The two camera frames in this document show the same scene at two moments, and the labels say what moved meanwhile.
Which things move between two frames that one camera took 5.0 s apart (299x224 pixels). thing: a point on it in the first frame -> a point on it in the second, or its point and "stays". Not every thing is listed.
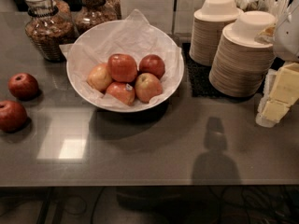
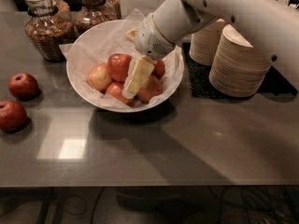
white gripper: (288, 41) -> (149, 38)
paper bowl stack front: (241, 64) stays
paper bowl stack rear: (218, 11) stays
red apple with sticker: (121, 91) stays
